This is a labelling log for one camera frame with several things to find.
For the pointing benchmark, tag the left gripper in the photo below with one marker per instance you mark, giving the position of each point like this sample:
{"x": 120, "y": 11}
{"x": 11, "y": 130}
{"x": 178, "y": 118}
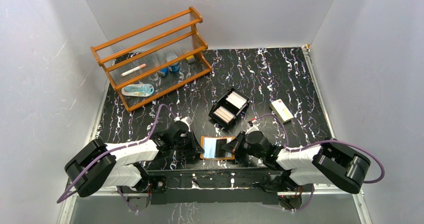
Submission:
{"x": 192, "y": 143}

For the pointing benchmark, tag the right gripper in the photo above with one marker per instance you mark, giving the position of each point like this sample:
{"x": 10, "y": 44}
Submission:
{"x": 233, "y": 146}

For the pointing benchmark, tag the orange card holder wallet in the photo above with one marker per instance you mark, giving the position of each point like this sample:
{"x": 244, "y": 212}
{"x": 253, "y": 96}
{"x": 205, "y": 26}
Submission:
{"x": 212, "y": 147}

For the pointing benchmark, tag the white card stack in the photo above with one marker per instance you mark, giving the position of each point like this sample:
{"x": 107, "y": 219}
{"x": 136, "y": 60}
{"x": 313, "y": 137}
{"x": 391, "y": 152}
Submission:
{"x": 236, "y": 100}
{"x": 223, "y": 114}

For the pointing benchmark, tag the black card tray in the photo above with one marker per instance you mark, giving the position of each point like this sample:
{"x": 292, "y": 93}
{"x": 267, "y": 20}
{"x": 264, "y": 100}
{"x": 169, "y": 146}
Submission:
{"x": 234, "y": 110}

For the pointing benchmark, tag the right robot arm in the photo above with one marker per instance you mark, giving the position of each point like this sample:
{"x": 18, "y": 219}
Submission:
{"x": 328, "y": 162}

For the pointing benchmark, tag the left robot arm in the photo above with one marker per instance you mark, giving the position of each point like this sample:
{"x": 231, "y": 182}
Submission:
{"x": 99, "y": 165}

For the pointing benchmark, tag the white box with red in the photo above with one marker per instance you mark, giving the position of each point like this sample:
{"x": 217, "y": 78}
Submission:
{"x": 281, "y": 110}

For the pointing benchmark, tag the blue packaged item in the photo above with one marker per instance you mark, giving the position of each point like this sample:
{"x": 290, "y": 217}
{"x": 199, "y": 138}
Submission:
{"x": 138, "y": 90}

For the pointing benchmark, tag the blue white can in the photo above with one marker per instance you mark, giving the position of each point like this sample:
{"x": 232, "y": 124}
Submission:
{"x": 174, "y": 67}

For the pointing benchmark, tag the small blue block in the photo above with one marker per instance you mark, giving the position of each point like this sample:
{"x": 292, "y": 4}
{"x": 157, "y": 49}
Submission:
{"x": 163, "y": 72}

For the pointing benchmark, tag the small grey yellow block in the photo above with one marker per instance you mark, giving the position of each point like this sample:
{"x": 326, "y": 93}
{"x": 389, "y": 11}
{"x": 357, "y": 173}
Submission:
{"x": 190, "y": 59}

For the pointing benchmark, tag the white pink pen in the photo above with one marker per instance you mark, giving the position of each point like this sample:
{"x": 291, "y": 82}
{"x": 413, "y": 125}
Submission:
{"x": 128, "y": 72}

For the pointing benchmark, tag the orange wooden shelf rack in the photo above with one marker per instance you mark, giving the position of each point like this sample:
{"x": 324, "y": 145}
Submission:
{"x": 176, "y": 35}

